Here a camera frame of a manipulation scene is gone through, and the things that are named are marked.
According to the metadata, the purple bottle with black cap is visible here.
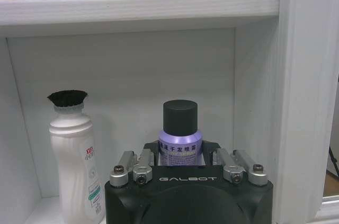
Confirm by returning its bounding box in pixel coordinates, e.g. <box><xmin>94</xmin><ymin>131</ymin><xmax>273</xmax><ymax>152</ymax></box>
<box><xmin>157</xmin><ymin>99</ymin><xmax>208</xmax><ymax>167</ymax></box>

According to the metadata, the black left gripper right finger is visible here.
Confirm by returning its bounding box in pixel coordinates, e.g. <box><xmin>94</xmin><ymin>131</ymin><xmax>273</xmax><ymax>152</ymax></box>
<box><xmin>202</xmin><ymin>141</ymin><xmax>269</xmax><ymax>186</ymax></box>

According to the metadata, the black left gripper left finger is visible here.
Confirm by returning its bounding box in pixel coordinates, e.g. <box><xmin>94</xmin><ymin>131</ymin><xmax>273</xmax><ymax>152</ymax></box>
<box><xmin>109</xmin><ymin>141</ymin><xmax>161</xmax><ymax>186</ymax></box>

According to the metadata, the white bottle with black cap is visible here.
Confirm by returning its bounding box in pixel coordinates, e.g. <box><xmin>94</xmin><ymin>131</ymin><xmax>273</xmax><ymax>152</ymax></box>
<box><xmin>47</xmin><ymin>90</ymin><xmax>106</xmax><ymax>224</ymax></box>

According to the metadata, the black tripod leg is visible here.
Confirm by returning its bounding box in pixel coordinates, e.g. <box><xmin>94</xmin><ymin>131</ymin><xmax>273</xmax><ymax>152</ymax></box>
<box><xmin>328</xmin><ymin>146</ymin><xmax>339</xmax><ymax>177</ymax></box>

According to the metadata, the white wooden cabinet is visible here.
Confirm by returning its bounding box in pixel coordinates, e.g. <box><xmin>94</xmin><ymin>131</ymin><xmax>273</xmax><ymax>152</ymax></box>
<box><xmin>0</xmin><ymin>0</ymin><xmax>339</xmax><ymax>224</ymax></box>

